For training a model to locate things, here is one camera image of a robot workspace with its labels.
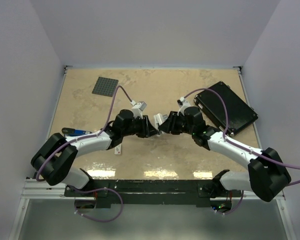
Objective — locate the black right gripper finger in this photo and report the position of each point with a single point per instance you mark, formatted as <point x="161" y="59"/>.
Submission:
<point x="164" y="117"/>
<point x="165" y="127"/>

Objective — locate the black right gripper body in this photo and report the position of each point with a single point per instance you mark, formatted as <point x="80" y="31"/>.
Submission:
<point x="179" y="124"/>

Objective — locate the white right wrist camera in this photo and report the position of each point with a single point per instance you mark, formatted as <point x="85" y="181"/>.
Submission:
<point x="183" y="104"/>

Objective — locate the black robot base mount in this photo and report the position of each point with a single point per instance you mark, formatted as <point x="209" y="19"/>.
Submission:
<point x="108" y="192"/>

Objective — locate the white stapler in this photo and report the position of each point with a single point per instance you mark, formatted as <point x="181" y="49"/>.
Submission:
<point x="158" y="120"/>

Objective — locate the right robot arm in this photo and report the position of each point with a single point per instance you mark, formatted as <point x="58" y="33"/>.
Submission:
<point x="266" y="177"/>

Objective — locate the white staple box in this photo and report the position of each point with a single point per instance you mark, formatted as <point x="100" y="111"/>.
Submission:
<point x="118" y="150"/>

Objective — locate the grey studded baseplate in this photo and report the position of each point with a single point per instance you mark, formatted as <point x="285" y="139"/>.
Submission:
<point x="105" y="86"/>

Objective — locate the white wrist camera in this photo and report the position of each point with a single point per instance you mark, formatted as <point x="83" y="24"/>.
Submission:
<point x="138" y="108"/>
<point x="183" y="104"/>

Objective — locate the blue black stapler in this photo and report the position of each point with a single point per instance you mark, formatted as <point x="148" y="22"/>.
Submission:
<point x="72" y="132"/>

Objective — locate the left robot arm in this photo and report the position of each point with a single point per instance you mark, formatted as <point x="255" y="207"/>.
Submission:
<point x="55" y="158"/>

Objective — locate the black ribbed case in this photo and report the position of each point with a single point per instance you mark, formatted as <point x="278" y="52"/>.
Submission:
<point x="225" y="108"/>

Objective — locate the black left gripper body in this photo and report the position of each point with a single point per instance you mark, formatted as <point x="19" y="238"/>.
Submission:
<point x="138" y="127"/>

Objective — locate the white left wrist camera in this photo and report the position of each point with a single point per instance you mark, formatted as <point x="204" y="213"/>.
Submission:
<point x="138" y="108"/>

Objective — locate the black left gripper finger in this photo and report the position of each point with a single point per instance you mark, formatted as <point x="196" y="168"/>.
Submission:
<point x="152" y="131"/>
<point x="151" y="121"/>

